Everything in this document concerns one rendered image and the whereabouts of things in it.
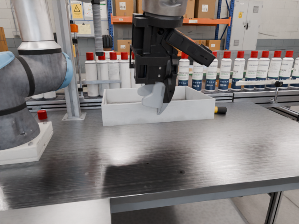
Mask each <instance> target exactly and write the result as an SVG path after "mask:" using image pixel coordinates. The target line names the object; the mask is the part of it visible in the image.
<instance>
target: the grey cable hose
mask: <svg viewBox="0 0 299 224"><path fill-rule="evenodd" d="M91 4H92V13H93V23H94V24H93V25H94V34H95V36H94V37H95V49H96V52H95V54H96V56H103V55H104V52H103V40H102V27H101V14H100V12H101V11H100V0H91Z"/></svg>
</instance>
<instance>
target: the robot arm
mask: <svg viewBox="0 0 299 224"><path fill-rule="evenodd" d="M187 1H188V0H142V10H143V11H144V12H143V14H136V13H133V15H132V44H130V49H129V68H134V79H135V84H145V85H143V86H141V87H139V88H138V90H137V93H138V95H140V96H144V97H143V98H142V100H141V104H142V105H143V106H147V107H153V108H158V111H157V115H160V114H161V113H162V112H163V111H164V110H165V109H166V107H167V106H168V104H169V103H170V102H171V99H172V97H173V95H174V91H175V87H176V78H177V74H178V56H177V54H178V50H177V49H179V50H180V51H182V52H183V53H185V54H187V55H188V56H190V57H191V58H192V59H193V60H194V61H195V62H196V63H199V64H200V65H205V66H207V67H209V66H210V65H211V63H212V62H213V61H214V60H215V58H216V57H215V56H214V54H212V53H213V52H212V51H211V50H210V49H209V47H207V46H205V45H203V44H201V45H200V44H198V43H197V42H195V41H194V40H192V39H191V38H189V37H188V36H186V35H185V34H183V33H182V32H180V31H179V30H177V29H176V28H178V27H181V26H182V23H183V18H184V17H183V15H185V13H186V7H187ZM12 2H13V6H14V10H15V14H16V19H17V23H18V27H19V31H20V36H21V40H22V43H21V45H20V46H19V47H18V53H19V56H14V54H13V53H12V52H0V150H5V149H10V148H14V147H17V146H20V145H23V144H25V143H27V142H29V141H31V140H33V139H35V138H36V137H37V136H38V135H39V134H40V127H39V124H38V122H37V121H36V120H35V118H34V117H33V115H32V114H31V112H30V111H29V110H28V108H27V105H26V101H25V98H26V97H30V96H34V95H39V94H42V93H47V92H51V91H53V92H54V91H57V90H59V89H62V88H65V87H67V86H68V85H69V83H70V82H71V80H72V77H73V65H72V62H71V60H70V59H69V56H68V55H67V54H66V53H64V52H62V50H61V46H60V45H59V44H57V43H56V42H55V40H54V35H53V28H52V23H51V18H50V13H49V8H48V1H47V0H12ZM176 48H177V49H176ZM132 52H133V53H134V60H135V61H133V63H131V56H132Z"/></svg>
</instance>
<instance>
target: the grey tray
mask: <svg viewBox="0 0 299 224"><path fill-rule="evenodd" d="M137 90H138V88H117V89H104V94H103V99H102V103H101V109H102V120H103V126H115V125H128V124H146V123H159V122H172V121H185V120H203V119H214V109H215V98H212V97H210V96H208V95H206V94H204V93H201V92H199V91H197V90H195V89H193V88H190V87H188V86H176V87H175V91H174V95H173V97H172V99H171V102H170V103H169V104H168V106H167V107H166V109H165V110H164V111H163V112H162V113H161V114H160V115H157V111H158V108H153V107H147V106H143V105H142V104H141V100H142V98H143V97H144V96H140V95H138V93H137Z"/></svg>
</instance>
